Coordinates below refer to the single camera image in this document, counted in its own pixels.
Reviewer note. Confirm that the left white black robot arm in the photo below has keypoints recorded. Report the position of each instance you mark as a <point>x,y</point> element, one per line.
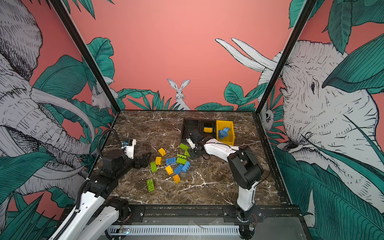
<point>94,212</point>

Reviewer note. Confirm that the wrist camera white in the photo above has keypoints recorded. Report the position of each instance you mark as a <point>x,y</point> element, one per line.
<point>190,142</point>
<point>128,147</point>

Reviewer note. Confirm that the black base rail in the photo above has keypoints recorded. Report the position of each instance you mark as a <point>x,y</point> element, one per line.
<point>186,211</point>

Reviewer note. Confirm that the black frame post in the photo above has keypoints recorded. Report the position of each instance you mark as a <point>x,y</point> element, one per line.
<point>67,21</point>
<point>299,25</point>

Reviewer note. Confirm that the orange yellow lego front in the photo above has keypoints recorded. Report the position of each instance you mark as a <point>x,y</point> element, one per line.
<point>176,179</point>

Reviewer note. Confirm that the blue lego pair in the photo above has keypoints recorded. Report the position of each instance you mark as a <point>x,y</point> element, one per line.
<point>178,169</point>
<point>186,167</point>

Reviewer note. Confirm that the yellow lego small left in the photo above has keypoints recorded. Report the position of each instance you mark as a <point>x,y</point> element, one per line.
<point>158,161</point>

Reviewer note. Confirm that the black bin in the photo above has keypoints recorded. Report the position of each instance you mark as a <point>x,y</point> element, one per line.
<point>208,124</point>
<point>187,127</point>

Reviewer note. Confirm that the blue lego lower pair right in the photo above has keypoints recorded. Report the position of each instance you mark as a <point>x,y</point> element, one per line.
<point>186,167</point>

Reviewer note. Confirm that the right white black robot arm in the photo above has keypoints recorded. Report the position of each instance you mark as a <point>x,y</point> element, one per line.
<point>244,164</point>

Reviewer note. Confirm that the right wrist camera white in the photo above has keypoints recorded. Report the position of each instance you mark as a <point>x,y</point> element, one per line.
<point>190,142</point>

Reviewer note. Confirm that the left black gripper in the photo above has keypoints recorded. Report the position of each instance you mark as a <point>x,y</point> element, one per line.
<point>139,165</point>

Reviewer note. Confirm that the white vented strip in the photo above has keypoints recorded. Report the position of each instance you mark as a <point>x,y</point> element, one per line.
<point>179,230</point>

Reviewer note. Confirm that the right black frame post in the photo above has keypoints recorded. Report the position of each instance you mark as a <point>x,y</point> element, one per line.
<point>299,25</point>

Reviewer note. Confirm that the blue lego lower pair left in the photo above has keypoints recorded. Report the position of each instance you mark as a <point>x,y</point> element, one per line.
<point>178,169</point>

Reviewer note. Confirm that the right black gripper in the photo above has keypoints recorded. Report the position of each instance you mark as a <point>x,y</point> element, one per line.
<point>192,154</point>

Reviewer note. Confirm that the yellow plastic bin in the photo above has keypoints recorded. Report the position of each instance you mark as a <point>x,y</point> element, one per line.
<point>220,125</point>

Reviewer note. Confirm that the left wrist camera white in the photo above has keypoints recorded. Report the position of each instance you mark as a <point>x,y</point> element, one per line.
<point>128,147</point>

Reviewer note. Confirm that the left black frame post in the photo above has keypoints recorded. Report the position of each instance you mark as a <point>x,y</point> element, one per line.
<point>67,21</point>

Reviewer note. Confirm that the green lego mid left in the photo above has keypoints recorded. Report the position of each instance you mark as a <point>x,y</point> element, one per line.
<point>153,167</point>

